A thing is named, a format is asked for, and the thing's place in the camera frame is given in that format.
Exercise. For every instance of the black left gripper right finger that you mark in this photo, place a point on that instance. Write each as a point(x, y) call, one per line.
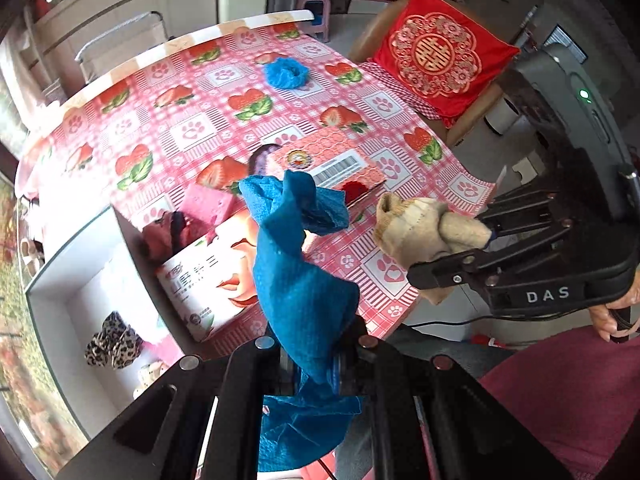
point(429, 419)

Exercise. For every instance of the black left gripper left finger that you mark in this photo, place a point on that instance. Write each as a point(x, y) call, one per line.
point(201, 419)

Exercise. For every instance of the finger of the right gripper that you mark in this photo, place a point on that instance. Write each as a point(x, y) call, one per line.
point(473, 267)
point(527, 220)

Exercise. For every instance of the beige sock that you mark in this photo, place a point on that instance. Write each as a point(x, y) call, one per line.
point(423, 229)

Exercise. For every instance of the leopard print scrunchie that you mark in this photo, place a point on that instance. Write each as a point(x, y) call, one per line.
point(116, 345)

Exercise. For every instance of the blue cloth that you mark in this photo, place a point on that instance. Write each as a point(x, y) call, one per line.
point(308, 310)
point(286, 74)

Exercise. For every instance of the striped purple sock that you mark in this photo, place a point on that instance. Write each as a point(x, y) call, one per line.
point(257, 163)

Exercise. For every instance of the cream polka dot scrunchie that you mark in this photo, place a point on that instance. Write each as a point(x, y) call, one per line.
point(147, 375)

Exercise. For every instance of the person right hand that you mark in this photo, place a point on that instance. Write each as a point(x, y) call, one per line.
point(607, 320)

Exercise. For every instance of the red white checked cloth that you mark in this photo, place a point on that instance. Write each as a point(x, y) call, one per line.
point(418, 104)

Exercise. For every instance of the red embroidered cushion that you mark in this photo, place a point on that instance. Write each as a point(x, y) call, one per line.
point(438, 52)

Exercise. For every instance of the pink tissue box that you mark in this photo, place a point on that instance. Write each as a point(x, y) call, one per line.
point(252, 257)

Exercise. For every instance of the grey storage box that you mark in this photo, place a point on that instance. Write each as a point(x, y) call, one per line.
point(101, 269)

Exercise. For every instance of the dark red sock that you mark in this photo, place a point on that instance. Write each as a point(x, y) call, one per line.
point(164, 237)

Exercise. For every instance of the purple plastic stool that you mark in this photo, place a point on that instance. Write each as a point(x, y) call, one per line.
point(319, 25)

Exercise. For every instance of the pink strawberry tablecloth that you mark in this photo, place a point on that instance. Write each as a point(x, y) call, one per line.
point(145, 133)

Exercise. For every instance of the folding chair with cushion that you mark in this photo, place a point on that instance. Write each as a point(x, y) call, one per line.
point(120, 43)

